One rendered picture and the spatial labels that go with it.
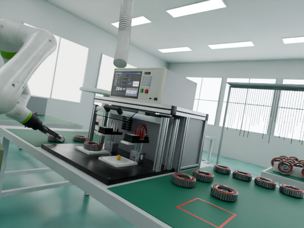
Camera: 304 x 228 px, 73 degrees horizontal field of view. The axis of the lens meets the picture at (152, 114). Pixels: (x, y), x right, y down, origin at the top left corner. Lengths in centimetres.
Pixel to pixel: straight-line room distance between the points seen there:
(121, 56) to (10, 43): 146
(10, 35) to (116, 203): 89
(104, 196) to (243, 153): 680
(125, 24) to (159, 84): 173
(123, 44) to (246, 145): 572
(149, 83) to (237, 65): 679
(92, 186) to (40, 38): 71
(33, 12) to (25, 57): 508
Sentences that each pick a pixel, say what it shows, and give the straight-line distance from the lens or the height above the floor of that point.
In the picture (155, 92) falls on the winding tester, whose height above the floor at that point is 118.
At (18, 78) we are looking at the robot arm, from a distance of 95.
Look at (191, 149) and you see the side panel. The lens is 133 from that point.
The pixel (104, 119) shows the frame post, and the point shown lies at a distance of 156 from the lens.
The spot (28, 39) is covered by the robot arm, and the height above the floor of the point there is 130.
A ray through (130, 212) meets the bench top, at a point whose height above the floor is 73.
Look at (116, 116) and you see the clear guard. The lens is 95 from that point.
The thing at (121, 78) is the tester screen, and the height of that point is 125.
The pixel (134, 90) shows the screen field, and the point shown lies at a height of 118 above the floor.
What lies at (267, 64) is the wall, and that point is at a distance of 765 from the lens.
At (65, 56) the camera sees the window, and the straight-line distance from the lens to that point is 623.
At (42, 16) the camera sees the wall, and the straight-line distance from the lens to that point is 615.
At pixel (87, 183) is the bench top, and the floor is 74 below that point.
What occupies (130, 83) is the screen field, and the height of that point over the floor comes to 122.
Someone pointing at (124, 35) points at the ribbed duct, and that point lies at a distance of 271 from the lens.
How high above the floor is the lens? 106
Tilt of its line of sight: level
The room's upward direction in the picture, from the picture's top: 10 degrees clockwise
